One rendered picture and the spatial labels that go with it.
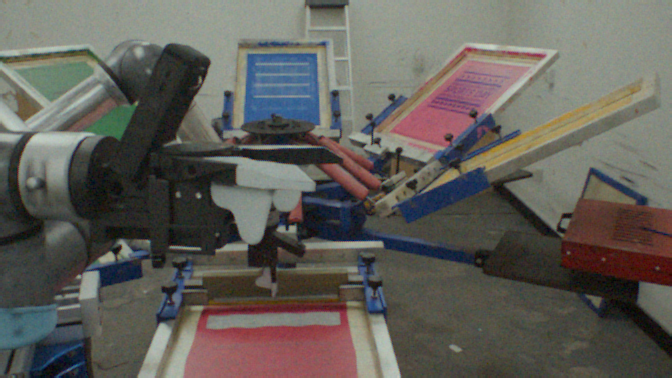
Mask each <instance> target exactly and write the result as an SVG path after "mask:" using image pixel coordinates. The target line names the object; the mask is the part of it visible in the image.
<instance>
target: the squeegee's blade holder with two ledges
mask: <svg viewBox="0 0 672 378"><path fill-rule="evenodd" d="M316 299H337V294H320V295H280V296H275V297H273V296H239V297H214V299H213V301H214V302H237V301H276V300H316Z"/></svg>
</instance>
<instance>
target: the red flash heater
mask: <svg viewBox="0 0 672 378"><path fill-rule="evenodd" d="M640 226H642V227H647V228H650V229H654V230H659V232H663V233H666V234H671V235H672V210H669V209H660V208H652V206H643V205H636V204H627V203H618V202H610V201H601V200H593V199H585V198H578V201H577V203H576V206H575V209H574V212H573V214H572V217H571V220H570V223H569V226H567V228H566V231H565V233H564V237H563V239H562V242H561V252H560V255H562V261H561V267H564V268H570V269H576V270H582V271H583V272H588V273H595V274H601V275H607V276H613V277H619V278H626V279H631V280H638V282H645V283H650V284H657V285H662V286H669V287H672V237H670V236H666V235H662V234H658V233H653V232H651V231H649V230H644V229H640Z"/></svg>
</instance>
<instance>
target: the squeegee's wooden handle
mask: <svg viewBox="0 0 672 378"><path fill-rule="evenodd" d="M262 275H263V271H240V272H203V274H202V289H208V299H209V300H213V299H214V297H239V296H272V289H270V288H265V287H261V286H258V285H256V284H255V280H256V278H259V277H261V276H262ZM341 285H348V271H347V269H329V270H285V271H277V288H278V291H277V294H276V295H275V296H280V295H320V294H337V297H340V286H341Z"/></svg>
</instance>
